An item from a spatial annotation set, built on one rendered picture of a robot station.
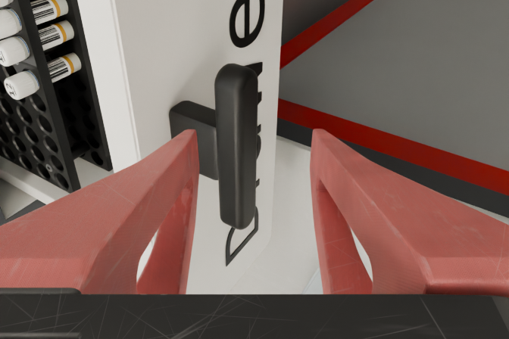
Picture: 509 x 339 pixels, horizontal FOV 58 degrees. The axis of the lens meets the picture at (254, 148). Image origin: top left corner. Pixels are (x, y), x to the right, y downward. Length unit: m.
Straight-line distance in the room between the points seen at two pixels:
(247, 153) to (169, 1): 0.06
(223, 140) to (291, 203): 0.23
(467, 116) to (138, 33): 0.35
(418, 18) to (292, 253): 0.39
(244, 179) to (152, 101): 0.05
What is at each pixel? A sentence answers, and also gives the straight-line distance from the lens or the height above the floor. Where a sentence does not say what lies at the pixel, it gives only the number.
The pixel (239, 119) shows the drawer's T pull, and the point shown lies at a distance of 0.16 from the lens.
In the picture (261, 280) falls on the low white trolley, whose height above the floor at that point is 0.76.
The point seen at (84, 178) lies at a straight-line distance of 0.37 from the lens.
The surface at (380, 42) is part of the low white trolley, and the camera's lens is 0.59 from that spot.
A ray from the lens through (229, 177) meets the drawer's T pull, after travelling 0.18.
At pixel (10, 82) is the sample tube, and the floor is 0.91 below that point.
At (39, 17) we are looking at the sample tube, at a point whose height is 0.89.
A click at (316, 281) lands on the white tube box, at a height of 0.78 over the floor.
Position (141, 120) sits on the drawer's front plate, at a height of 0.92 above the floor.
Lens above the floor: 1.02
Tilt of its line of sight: 44 degrees down
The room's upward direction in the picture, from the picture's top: 132 degrees counter-clockwise
